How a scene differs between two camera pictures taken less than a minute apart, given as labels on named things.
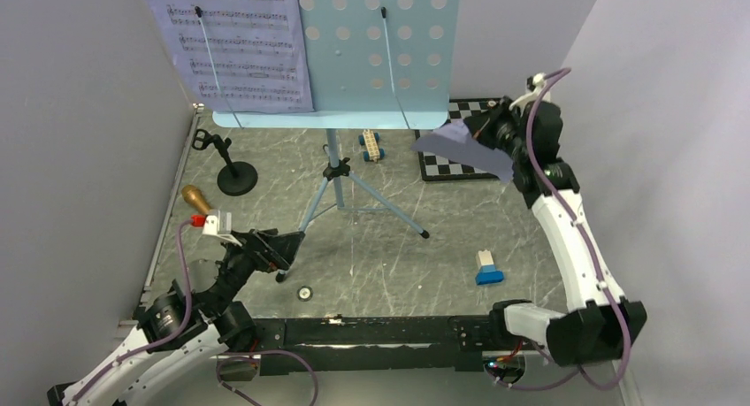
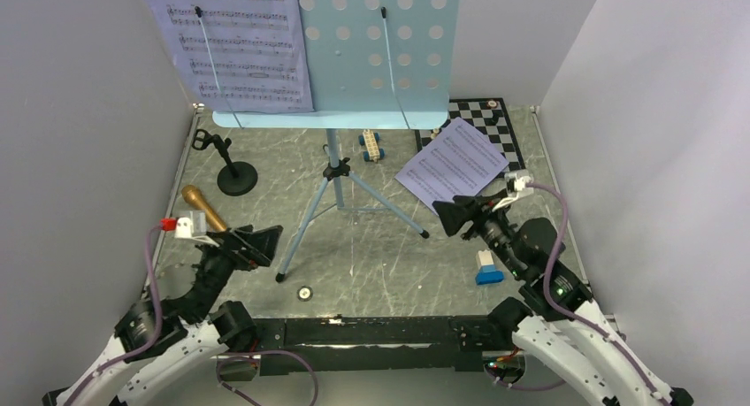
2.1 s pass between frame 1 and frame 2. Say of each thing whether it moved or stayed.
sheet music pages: stayed
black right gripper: moved
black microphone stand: stayed
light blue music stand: stayed
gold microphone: stayed
